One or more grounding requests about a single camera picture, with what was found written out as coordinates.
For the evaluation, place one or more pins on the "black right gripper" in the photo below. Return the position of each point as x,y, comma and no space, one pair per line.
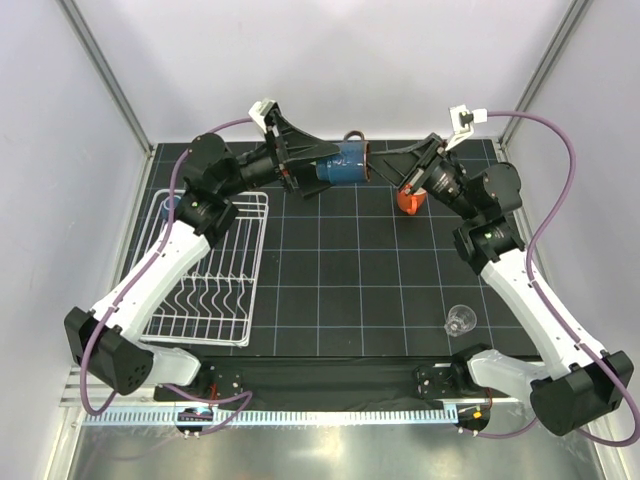
396,165

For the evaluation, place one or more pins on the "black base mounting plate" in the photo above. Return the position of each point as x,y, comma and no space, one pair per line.
335,384

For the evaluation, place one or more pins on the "aluminium frame post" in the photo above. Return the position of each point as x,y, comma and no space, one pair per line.
100,63
560,39

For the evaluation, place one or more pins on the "clear drinking glass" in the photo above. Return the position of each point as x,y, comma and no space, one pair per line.
461,319

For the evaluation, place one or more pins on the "orange mug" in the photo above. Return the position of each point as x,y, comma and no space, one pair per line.
411,203

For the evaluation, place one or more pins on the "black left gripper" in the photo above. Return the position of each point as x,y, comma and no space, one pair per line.
291,146

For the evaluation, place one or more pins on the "white wire dish rack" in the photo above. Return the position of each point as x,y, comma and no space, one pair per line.
213,302

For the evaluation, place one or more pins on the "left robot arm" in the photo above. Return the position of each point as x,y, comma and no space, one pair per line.
105,340

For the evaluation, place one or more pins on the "faceted blue mug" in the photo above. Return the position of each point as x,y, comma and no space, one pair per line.
166,204

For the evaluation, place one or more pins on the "white slotted cable duct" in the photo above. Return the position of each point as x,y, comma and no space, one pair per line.
185,415

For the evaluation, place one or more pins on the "black grid mat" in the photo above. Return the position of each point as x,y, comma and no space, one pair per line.
347,274

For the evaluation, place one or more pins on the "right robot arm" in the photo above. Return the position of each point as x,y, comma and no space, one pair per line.
578,380

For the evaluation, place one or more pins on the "left aluminium frame post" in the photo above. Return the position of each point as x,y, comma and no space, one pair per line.
100,63

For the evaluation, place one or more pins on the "right aluminium frame post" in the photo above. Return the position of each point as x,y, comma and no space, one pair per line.
560,39

